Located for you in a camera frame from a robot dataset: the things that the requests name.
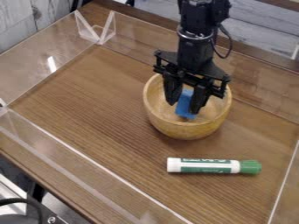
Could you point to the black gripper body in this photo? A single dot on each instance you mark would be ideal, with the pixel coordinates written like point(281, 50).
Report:
point(193, 60)

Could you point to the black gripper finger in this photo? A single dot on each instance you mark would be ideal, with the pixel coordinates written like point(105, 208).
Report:
point(172, 86)
point(199, 98)

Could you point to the blue foam block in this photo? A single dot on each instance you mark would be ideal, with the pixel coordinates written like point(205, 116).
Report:
point(181, 109)

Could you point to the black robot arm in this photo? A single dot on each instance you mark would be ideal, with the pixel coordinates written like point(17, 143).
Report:
point(201, 18)

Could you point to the brown wooden bowl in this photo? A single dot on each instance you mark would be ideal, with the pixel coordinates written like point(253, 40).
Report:
point(173, 125)

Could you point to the white green marker pen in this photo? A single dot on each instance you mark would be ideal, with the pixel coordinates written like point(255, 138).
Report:
point(220, 166)

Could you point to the clear acrylic tray wall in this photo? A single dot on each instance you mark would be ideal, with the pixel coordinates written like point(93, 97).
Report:
point(74, 129)

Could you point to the black metal table bracket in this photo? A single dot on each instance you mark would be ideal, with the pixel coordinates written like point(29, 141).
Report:
point(44, 214)

